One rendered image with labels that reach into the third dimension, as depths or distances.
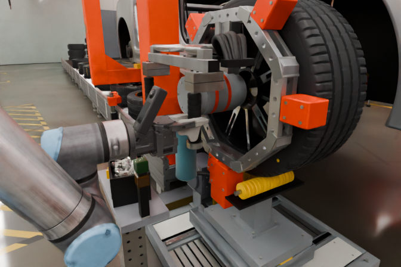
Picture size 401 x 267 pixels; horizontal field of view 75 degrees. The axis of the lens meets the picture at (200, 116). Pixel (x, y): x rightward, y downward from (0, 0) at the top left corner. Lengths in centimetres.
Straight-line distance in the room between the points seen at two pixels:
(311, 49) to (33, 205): 69
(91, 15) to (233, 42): 261
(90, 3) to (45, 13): 1061
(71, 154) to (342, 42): 76
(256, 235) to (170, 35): 99
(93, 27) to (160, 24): 193
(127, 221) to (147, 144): 39
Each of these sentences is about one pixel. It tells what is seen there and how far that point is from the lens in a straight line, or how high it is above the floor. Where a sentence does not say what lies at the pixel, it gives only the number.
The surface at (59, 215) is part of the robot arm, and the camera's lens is 47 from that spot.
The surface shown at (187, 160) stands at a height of 57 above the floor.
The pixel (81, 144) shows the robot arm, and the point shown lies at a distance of 57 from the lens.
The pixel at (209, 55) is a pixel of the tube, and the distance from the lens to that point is 66.
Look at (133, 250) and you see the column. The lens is 129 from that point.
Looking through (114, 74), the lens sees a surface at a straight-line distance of 325.
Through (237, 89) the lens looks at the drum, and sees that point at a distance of 88.
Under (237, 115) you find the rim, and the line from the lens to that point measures 104.
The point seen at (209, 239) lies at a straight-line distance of 134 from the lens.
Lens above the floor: 103
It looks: 17 degrees down
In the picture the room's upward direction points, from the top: straight up
